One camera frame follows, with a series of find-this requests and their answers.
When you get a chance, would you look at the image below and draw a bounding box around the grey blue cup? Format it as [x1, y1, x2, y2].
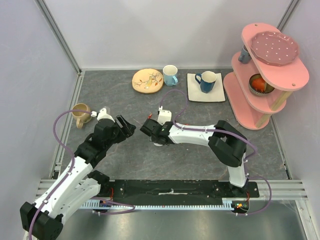
[238, 45, 252, 64]

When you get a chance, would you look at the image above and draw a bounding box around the pink dotted plate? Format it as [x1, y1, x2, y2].
[250, 31, 300, 67]

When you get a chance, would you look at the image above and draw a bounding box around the white slotted cable duct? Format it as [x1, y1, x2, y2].
[80, 199, 249, 212]

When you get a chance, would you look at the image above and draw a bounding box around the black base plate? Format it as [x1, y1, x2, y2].
[97, 179, 260, 206]

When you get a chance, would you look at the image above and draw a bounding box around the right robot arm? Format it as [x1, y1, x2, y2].
[140, 118, 249, 197]

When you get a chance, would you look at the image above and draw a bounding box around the beige ceramic mug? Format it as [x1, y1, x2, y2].
[72, 103, 92, 129]

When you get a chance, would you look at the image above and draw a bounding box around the light blue mug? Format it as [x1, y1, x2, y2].
[162, 65, 178, 86]

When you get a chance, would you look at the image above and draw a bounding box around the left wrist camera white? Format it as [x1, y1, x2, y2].
[96, 106, 114, 121]

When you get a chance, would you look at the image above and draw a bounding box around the bowl with fruit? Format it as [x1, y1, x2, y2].
[248, 73, 275, 96]

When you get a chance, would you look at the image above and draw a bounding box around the white square plate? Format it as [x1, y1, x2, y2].
[187, 73, 226, 103]

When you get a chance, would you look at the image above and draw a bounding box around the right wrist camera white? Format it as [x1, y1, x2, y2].
[157, 106, 172, 125]

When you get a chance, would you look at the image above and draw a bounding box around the yellow floral plate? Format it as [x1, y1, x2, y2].
[131, 68, 164, 94]

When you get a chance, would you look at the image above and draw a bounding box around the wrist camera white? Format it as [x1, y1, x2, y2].
[157, 106, 172, 125]
[96, 106, 114, 121]

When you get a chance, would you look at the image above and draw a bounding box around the dark blue mug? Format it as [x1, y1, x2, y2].
[194, 71, 217, 94]

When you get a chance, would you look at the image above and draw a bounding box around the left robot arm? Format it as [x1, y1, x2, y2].
[20, 114, 136, 240]

